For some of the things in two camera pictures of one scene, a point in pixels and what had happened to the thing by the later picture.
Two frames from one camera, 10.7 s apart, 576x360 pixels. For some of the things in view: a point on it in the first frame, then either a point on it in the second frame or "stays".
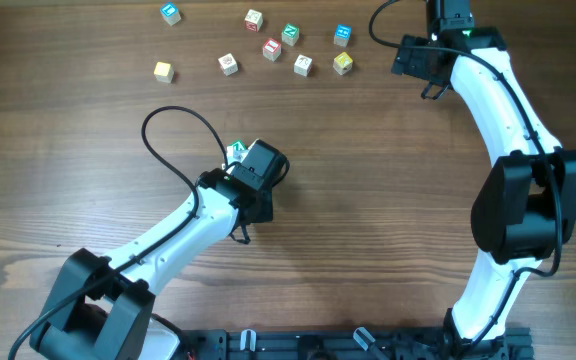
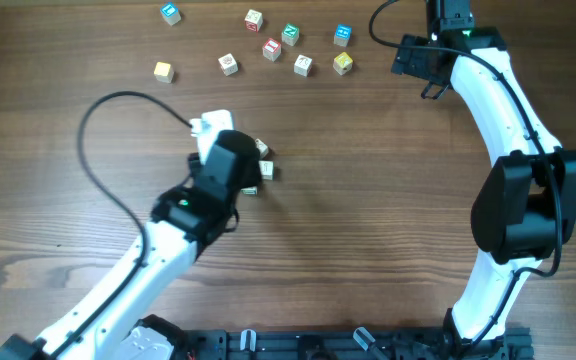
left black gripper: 265,214 → 253,174
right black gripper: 407,63 stays
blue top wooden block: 171,13 stays
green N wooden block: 290,34 stays
